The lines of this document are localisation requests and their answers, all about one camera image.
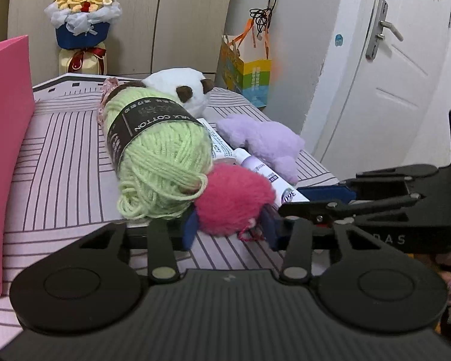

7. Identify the white blue tissue pack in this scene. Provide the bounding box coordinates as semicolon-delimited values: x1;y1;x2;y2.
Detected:
198;118;235;164

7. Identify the black cable bundle on hook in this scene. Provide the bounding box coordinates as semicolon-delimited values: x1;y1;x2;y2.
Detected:
248;0;279;40

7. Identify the pink fluffy pompom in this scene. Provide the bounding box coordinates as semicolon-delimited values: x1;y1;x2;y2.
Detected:
195;163;275;236

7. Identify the silver door handle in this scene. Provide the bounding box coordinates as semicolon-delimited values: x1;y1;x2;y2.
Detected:
366;0;404;61

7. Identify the purple plush toy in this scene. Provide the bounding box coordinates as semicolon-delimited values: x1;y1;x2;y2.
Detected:
216;114;305;184

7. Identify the green yarn skein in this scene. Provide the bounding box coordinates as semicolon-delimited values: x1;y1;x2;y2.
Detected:
98;83;213;220

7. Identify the beige wardrobe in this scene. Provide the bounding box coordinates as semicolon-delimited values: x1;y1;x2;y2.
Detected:
0;0;230;84

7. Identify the red white tube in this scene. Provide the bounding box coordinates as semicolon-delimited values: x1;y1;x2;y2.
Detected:
233;148;309;209

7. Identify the colourful paper gift bag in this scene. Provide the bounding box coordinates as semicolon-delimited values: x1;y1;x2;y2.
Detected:
219;18;272;108

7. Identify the white door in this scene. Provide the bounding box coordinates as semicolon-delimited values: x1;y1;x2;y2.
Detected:
315;0;451;179

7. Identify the pink storage box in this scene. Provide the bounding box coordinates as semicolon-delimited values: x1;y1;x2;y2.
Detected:
0;35;35;296

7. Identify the blue wall sticker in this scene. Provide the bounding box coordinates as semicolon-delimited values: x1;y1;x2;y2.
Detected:
334;33;344;47

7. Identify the coin flower bouquet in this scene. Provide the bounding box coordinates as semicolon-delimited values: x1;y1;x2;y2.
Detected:
44;0;122;75

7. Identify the white brown plush toy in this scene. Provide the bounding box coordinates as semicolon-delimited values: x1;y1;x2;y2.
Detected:
142;68;215;118

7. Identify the pink floral scrunchie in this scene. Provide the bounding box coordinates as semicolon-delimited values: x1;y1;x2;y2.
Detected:
97;77;120;127

